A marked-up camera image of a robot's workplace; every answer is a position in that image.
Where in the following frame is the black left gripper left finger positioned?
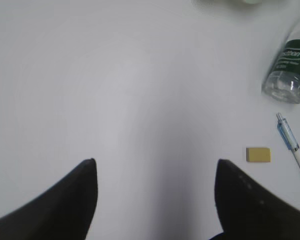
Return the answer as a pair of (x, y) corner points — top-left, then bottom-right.
(0, 158), (98, 240)

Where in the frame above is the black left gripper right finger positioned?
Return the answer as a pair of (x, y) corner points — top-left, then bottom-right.
(214, 159), (300, 240)

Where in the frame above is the clear water bottle green label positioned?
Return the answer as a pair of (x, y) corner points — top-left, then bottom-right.
(261, 6), (300, 105)

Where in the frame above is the yellow eraser left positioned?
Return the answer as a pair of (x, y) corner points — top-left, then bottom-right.
(246, 147), (271, 163)

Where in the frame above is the blue and white pen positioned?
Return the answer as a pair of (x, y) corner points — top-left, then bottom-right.
(276, 112), (300, 169)

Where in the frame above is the translucent green wavy plate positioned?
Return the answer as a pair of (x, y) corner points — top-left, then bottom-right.
(198, 0), (263, 5)

